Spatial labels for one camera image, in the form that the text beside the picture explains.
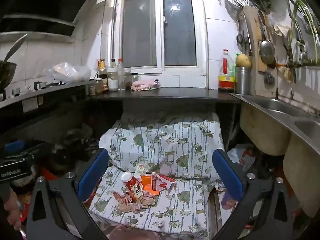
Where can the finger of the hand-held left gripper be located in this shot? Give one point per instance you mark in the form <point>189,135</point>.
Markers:
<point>14,145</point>

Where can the wooden cutting board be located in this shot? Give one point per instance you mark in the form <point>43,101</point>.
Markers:
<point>252,30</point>

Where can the small white packet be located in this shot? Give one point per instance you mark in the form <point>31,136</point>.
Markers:
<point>140,170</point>

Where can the yellow pomelo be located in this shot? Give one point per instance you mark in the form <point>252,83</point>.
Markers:
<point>243,61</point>

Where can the steel wool scrubber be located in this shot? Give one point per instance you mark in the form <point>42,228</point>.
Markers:
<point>269,77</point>

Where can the brown paper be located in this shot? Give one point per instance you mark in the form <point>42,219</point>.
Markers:
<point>130,203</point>

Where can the metal ladle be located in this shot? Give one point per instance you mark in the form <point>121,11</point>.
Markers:
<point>267,50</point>

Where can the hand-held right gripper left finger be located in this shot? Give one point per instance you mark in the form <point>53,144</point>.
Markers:
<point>92,173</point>

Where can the cooking oil bottle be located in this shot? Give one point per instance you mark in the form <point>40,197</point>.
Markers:
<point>226,76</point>

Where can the hanging metal spoon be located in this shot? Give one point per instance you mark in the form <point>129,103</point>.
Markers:
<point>239,38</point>

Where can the white framed window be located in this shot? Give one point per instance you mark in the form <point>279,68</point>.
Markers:
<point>140,30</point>

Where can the pink cloth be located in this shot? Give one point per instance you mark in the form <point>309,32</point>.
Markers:
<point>145,84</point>

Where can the small glass jar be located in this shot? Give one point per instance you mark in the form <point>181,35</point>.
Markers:
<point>135,78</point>
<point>127,80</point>

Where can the crumpled clear plastic bag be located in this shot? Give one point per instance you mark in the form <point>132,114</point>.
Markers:
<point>67,72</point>

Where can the small spice jar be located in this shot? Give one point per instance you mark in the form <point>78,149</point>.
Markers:
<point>92,88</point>
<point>99,86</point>

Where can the red white wrapper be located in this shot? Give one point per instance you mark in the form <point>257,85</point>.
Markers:
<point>162,181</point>

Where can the red paper cup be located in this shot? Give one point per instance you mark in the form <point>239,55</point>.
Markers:
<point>131,182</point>

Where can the clear bottle with red cap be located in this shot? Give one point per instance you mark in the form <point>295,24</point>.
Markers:
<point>121,77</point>

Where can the green onion stalks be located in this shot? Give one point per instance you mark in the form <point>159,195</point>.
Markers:
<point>296,15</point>

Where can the stainless steel double sink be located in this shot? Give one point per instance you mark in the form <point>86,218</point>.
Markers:
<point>275,105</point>

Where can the orange plastic piece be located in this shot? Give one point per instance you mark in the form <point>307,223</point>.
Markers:
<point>147,183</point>

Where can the gas stove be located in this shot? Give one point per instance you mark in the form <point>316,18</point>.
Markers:
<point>37,91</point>

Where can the range hood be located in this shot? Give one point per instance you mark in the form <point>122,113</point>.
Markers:
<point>37,27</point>

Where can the metal canister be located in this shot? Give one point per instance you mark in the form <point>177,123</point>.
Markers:
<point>243,80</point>

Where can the glass jar with white contents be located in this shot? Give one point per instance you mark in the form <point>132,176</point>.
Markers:
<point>113,82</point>

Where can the pink plastic basin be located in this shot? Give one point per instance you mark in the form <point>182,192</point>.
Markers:
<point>130,233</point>

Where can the white red plastic bag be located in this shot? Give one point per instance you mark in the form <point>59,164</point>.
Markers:
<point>240,155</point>

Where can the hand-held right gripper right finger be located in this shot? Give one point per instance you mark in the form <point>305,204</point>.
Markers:
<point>228,176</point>

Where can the dark wok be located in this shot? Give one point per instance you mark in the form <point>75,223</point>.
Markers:
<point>6,72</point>

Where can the person's left hand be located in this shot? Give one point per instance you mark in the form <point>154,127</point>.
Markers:
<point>12,206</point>

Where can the white animal-print pillow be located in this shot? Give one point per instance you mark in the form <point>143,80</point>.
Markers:
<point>160,140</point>

